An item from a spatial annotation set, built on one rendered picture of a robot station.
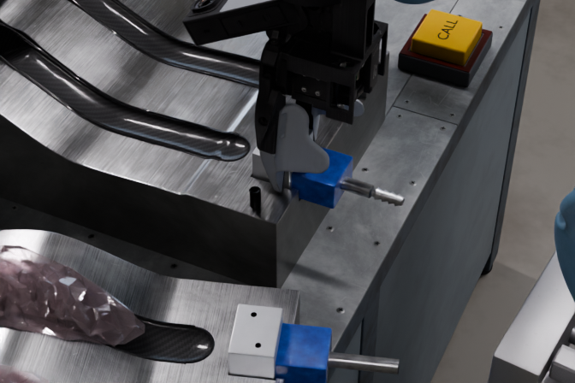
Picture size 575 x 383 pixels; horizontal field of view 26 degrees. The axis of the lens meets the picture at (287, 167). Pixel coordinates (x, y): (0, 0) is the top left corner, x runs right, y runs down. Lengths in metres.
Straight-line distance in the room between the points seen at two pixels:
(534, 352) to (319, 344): 0.21
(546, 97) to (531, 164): 0.21
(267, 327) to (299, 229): 0.16
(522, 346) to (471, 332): 1.30
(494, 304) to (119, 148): 1.17
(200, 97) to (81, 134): 0.12
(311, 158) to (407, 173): 0.22
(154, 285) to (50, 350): 0.12
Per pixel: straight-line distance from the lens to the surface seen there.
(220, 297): 1.04
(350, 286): 1.12
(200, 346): 1.01
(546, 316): 0.86
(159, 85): 1.19
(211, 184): 1.08
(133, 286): 1.04
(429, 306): 1.76
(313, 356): 0.98
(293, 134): 1.01
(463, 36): 1.34
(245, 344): 0.97
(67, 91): 1.18
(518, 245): 2.29
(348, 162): 1.08
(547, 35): 2.77
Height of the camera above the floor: 1.64
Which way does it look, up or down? 43 degrees down
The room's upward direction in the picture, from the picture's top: straight up
